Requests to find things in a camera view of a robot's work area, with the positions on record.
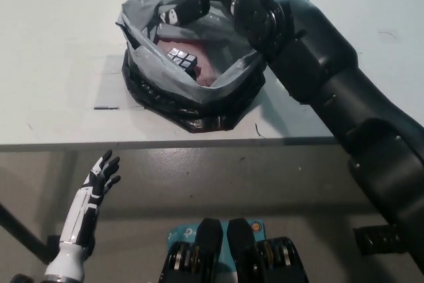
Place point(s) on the clear tape rectangle patch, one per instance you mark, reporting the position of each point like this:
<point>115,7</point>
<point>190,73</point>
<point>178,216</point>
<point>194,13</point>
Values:
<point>109,84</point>

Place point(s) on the black table leg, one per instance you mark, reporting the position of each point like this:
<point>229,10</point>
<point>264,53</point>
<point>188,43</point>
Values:
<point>20,230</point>

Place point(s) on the rubik's cube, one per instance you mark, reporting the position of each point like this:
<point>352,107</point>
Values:
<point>182,59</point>

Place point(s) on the red plastic sheet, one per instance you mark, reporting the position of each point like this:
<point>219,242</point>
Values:
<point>212,71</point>

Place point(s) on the grey and black plastic bag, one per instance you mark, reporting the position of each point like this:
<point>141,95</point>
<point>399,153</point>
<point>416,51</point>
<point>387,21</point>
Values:
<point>205,97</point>

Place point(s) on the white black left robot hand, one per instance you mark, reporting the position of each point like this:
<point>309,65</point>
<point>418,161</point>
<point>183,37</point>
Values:
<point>84,206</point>

